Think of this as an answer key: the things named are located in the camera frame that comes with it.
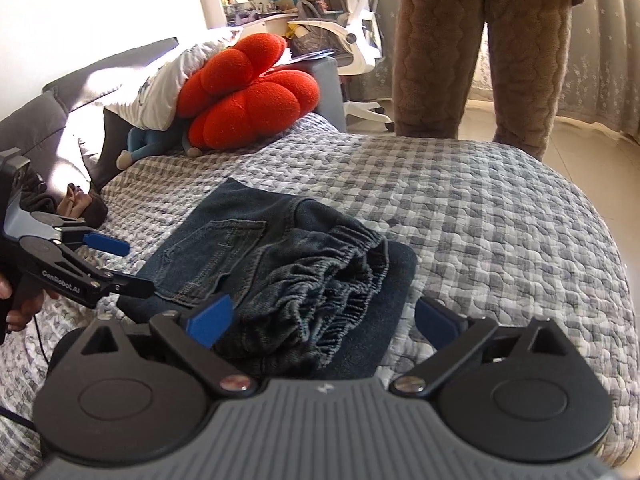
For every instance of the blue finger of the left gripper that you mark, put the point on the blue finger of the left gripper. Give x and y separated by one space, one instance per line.
130 285
104 243

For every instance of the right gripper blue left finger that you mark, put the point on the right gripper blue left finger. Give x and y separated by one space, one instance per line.
190 337

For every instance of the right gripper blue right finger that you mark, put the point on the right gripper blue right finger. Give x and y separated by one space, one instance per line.
458 341

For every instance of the dark blue denim jeans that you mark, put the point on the dark blue denim jeans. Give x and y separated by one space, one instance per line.
316 294

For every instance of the operator's left hand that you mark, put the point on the operator's left hand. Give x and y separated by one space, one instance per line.
20 315

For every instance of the dark brown fuzzy garment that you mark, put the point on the dark brown fuzzy garment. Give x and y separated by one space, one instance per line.
75 203

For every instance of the blue plush doll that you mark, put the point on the blue plush doll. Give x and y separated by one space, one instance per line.
146 143

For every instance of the grey checked quilted bedspread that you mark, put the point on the grey checked quilted bedspread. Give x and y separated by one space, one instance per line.
496 233

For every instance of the grey sofa back cushion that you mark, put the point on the grey sofa back cushion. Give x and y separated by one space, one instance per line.
67 133

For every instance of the white printed pillow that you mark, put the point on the white printed pillow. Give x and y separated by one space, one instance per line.
149 101

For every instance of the red pumpkin plush cushion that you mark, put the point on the red pumpkin plush cushion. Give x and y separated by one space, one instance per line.
240 96

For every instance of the grey sofa armrest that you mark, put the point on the grey sofa armrest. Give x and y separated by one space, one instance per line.
331 106

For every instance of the white office chair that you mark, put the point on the white office chair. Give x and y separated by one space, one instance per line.
357 44

